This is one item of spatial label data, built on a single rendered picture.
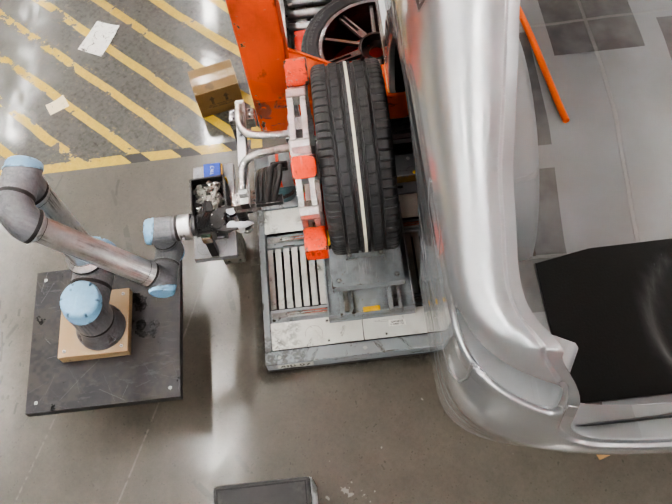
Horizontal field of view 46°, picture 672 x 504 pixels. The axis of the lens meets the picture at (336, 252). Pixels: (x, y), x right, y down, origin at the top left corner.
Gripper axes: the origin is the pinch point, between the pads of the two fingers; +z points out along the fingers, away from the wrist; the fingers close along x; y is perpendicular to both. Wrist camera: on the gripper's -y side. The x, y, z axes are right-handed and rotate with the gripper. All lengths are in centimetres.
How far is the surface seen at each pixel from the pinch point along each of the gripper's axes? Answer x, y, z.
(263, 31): -55, -28, 12
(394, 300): 10, 65, 48
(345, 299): 7, 65, 28
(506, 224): 59, -85, 67
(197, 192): -29.4, 27.3, -23.8
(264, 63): -55, -12, 10
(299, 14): -143, 57, 21
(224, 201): -23.3, 26.4, -13.1
